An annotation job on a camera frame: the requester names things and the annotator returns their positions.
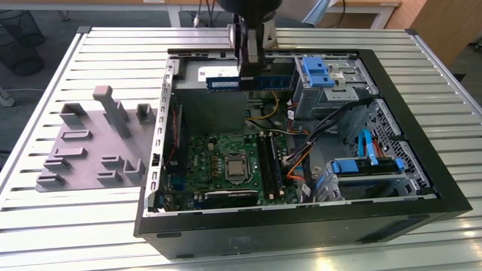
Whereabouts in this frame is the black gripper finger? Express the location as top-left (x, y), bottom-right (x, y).
top-left (232, 15), bottom-right (244, 76)
top-left (239, 24), bottom-right (264, 90)

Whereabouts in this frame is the green RAM stick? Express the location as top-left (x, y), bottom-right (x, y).
top-left (205, 75), bottom-right (294, 91)

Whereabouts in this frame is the black RAM slot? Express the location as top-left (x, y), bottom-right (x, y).
top-left (256, 133), bottom-right (272, 200)
top-left (266, 134), bottom-right (280, 198)

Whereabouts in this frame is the grey power supply unit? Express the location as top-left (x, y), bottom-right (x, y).
top-left (171, 59), bottom-right (249, 136)

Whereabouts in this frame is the blue plastic disk carrier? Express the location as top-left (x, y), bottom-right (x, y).
top-left (300, 57), bottom-right (338, 89)

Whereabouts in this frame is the grey metal drive cage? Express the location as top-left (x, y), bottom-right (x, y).
top-left (292, 56), bottom-right (380, 119)

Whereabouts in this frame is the metal CPU socket cover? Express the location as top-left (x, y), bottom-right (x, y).
top-left (223, 154), bottom-right (253, 186)

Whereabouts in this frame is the green motherboard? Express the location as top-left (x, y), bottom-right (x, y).
top-left (161, 131), bottom-right (298, 211)

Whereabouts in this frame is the silver CPU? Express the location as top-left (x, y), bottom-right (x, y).
top-left (224, 160), bottom-right (251, 177)

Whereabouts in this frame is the hard disk in blue carrier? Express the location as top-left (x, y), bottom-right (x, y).
top-left (331, 158), bottom-right (406, 178)

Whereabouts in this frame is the black graphics card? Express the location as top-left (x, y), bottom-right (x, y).
top-left (204, 189), bottom-right (260, 209)

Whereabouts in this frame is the grey parts rack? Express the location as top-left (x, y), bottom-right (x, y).
top-left (33, 86), bottom-right (159, 194)

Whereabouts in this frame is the grey metal disk bay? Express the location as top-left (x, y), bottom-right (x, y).
top-left (314, 158), bottom-right (434, 203)

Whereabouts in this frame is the wooden cabinet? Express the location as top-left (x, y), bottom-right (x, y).
top-left (383, 0), bottom-right (482, 67)

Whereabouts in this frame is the black PC case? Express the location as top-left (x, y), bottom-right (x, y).
top-left (133, 48), bottom-right (474, 260)

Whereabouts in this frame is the black mesh wastebasket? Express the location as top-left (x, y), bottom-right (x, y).
top-left (0, 10), bottom-right (45, 76)

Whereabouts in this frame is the white stand foot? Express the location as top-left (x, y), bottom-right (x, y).
top-left (0, 84), bottom-right (16, 107)

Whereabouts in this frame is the yellow power wire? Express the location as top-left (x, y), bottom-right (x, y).
top-left (245, 90), bottom-right (279, 122)

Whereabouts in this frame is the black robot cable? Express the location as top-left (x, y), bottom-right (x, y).
top-left (191, 0), bottom-right (212, 28)

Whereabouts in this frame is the black and white wire bundle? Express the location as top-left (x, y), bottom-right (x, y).
top-left (248, 118), bottom-right (310, 137)

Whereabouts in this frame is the thick black cable bundle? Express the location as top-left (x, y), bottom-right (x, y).
top-left (286, 98), bottom-right (374, 164)

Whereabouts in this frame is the white frame wooden desk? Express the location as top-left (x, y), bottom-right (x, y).
top-left (323, 0), bottom-right (403, 30)

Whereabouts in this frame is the orange data cable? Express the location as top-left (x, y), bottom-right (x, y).
top-left (286, 151), bottom-right (314, 181)

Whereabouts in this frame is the blue data cable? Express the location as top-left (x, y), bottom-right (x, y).
top-left (356, 129), bottom-right (379, 166)

